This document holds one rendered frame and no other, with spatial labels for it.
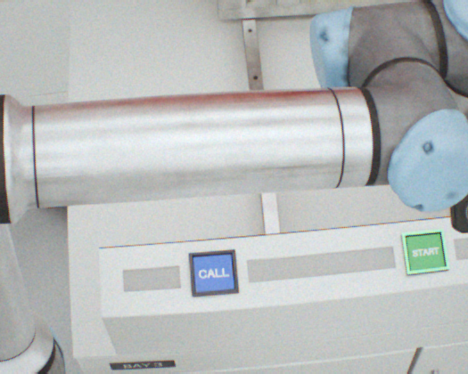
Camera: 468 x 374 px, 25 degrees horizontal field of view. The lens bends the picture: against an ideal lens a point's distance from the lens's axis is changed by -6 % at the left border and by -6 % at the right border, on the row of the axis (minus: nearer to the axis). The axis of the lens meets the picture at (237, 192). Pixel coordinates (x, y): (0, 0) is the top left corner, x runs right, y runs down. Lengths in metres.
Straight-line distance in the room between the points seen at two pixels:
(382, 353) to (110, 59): 0.60
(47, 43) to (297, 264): 0.73
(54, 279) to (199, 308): 1.13
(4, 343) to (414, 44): 0.50
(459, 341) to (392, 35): 0.74
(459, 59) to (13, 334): 0.51
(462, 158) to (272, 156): 0.14
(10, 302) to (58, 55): 0.92
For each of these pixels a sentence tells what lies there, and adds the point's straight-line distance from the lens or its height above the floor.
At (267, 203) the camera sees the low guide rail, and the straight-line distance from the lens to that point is 1.47.
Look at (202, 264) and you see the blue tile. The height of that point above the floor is 0.96.
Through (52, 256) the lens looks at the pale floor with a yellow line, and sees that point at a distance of 2.42.
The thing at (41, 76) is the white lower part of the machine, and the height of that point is 0.58.
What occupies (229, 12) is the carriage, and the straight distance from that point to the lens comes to 1.62.
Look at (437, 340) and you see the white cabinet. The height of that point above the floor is 0.75.
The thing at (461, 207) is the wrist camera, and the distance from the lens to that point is 1.04.
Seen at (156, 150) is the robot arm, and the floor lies 1.51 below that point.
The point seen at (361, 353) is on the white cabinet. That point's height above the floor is 0.74.
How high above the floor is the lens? 2.16
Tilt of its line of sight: 62 degrees down
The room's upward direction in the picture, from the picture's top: 3 degrees counter-clockwise
